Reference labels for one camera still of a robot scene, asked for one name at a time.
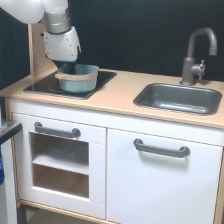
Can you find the grey oven door handle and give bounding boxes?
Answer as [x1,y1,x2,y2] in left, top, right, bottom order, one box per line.
[34,122,81,138]

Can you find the dark object at left edge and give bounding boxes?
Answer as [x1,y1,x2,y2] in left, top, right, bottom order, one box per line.
[0,119,22,224]

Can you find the white oven door with window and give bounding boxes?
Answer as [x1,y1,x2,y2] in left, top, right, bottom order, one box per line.
[14,114,106,219]

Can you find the black induction cooktop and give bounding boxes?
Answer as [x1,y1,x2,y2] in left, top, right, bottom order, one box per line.
[24,71,116,100]

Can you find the grey cabinet door handle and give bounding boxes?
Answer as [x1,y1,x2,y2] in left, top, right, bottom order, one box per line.
[133,139,190,158]

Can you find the wooden upright post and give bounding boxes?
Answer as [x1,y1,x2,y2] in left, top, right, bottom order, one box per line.
[28,23,56,77]

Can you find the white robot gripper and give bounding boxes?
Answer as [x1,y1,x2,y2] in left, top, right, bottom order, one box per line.
[44,26,81,74]

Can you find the white play kitchen cabinet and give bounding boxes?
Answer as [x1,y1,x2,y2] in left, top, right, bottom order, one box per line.
[0,71,224,224]

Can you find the grey metal faucet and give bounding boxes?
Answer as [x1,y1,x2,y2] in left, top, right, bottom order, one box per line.
[179,27,219,87]

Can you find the light blue pot wooden handles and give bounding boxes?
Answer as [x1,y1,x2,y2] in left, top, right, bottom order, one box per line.
[55,64,99,93]

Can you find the dark grey sink basin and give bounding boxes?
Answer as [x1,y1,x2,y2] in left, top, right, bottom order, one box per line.
[133,83,222,115]

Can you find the white cabinet door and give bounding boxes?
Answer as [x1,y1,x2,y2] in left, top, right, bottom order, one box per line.
[106,130,222,224]

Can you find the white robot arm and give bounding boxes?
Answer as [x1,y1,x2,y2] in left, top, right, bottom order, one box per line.
[0,0,81,74]

